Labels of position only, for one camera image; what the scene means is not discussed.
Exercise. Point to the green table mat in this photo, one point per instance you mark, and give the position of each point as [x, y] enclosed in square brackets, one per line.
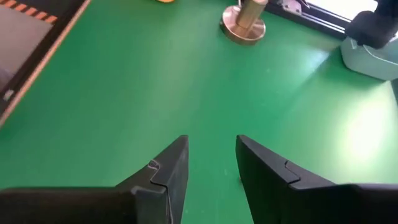
[186, 93]

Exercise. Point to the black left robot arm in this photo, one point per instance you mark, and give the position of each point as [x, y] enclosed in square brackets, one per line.
[373, 28]

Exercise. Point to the black aluminium table frame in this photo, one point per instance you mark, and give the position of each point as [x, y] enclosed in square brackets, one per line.
[311, 20]

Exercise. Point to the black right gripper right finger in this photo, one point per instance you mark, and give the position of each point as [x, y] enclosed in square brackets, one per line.
[264, 186]

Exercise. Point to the grey tray with striped edge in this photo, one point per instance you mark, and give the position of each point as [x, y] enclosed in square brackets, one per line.
[63, 23]

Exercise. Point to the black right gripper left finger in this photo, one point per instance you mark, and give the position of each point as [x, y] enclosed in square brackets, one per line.
[168, 186]

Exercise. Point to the brass lamp with white bulb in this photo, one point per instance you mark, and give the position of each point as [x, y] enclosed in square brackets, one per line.
[244, 28]

